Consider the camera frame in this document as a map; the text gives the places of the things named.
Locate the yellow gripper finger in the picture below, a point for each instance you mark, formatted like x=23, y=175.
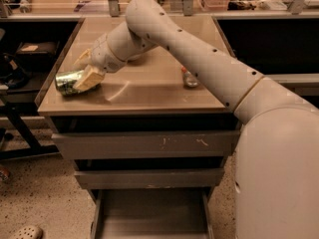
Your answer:
x=91, y=77
x=83, y=60

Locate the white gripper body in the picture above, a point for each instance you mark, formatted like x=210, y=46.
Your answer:
x=104, y=55

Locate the green soda can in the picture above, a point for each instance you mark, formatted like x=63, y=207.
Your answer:
x=64, y=82

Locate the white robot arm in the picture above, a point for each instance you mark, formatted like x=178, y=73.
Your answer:
x=277, y=155

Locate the grey drawer cabinet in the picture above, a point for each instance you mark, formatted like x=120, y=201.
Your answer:
x=146, y=95

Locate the orange soda can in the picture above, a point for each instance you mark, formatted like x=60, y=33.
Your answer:
x=188, y=79

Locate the grey top drawer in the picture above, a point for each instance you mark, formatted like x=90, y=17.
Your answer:
x=146, y=144

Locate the grey drawer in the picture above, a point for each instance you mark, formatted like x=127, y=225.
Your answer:
x=146, y=144
x=149, y=179
x=179, y=213

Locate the grey middle drawer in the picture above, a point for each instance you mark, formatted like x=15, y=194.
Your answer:
x=149, y=179

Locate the grey bottom drawer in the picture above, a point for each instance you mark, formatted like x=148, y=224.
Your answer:
x=179, y=213

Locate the white bowl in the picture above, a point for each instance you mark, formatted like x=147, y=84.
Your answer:
x=136, y=57

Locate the black bag on shelf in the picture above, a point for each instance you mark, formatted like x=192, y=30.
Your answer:
x=37, y=57

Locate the white perforated clog shoe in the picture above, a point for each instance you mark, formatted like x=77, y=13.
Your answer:
x=28, y=232

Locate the black table leg frame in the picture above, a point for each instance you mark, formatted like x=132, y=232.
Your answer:
x=35, y=148

